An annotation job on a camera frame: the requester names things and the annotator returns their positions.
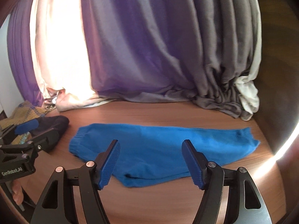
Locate white curtain lining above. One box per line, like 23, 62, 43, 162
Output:
235, 23, 262, 119

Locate cream sheer curtain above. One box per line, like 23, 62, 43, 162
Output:
30, 0, 112, 112

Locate purple grey curtain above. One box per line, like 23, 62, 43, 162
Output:
81, 0, 262, 121

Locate person's left hand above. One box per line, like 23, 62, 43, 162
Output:
11, 181, 25, 204

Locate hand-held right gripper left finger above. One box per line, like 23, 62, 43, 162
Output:
31, 139, 121, 224

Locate blue pants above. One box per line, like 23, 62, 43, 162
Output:
69, 123, 261, 188

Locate yellow patterned cloth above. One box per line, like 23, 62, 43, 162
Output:
7, 100, 47, 145

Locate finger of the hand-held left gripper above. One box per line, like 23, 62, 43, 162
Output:
24, 131, 60, 155
0, 119, 39, 138

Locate dark cloth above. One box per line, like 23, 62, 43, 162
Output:
30, 115, 70, 154

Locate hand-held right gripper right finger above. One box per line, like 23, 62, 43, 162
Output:
182, 139, 269, 224

